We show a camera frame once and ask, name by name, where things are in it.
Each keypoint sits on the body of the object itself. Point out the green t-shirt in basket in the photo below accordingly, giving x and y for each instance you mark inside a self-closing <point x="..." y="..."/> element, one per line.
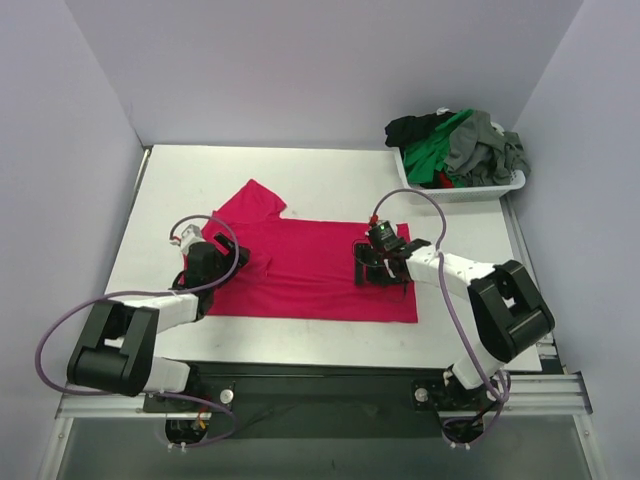
<point x="423" y="158"/>

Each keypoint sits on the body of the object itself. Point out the white plastic laundry basket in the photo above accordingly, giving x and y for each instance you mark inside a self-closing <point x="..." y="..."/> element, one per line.
<point x="466" y="194"/>

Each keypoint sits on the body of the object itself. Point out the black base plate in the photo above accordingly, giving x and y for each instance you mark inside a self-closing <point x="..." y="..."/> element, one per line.
<point x="324" y="421"/>

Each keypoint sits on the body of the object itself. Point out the black t-shirt in basket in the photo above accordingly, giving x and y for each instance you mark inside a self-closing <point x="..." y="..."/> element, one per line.
<point x="407" y="130"/>

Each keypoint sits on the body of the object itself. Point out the red garment in basket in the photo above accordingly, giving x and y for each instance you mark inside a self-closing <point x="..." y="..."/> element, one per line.
<point x="441" y="180"/>

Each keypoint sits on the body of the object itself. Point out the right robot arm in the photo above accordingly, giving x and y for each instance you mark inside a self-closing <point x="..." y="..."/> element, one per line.
<point x="496" y="309"/>

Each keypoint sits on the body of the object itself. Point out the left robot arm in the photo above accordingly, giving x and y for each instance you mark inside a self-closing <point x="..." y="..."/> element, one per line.
<point x="115" y="351"/>

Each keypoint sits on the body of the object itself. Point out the red t-shirt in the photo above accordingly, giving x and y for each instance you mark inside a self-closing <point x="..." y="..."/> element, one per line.
<point x="301" y="269"/>

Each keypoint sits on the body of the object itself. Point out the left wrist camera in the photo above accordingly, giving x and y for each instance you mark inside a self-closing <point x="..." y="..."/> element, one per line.
<point x="191" y="235"/>

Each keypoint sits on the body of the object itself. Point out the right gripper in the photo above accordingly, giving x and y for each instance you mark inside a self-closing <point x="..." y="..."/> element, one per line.
<point x="362" y="263"/>

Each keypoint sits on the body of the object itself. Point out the aluminium frame rail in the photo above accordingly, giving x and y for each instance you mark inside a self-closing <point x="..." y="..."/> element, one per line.
<point x="100" y="400"/>

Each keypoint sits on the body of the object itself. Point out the grey t-shirt in basket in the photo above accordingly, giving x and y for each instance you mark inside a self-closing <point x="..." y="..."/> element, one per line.
<point x="481" y="155"/>

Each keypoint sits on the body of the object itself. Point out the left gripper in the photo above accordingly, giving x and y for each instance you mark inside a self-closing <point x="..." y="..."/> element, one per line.
<point x="228" y="248"/>

